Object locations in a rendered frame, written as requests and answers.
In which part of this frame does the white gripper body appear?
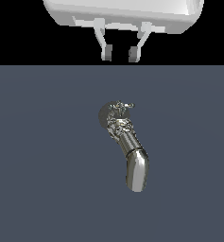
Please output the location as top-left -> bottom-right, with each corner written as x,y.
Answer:
42,0 -> 205,35

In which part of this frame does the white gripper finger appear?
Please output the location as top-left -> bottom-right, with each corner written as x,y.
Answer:
128,21 -> 153,63
93,17 -> 113,62

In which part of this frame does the chrome faucet spout body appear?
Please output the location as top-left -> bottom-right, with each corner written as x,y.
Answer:
97,100 -> 150,194

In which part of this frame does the chrome cross faucet handle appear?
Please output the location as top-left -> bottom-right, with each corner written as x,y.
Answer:
108,99 -> 136,117

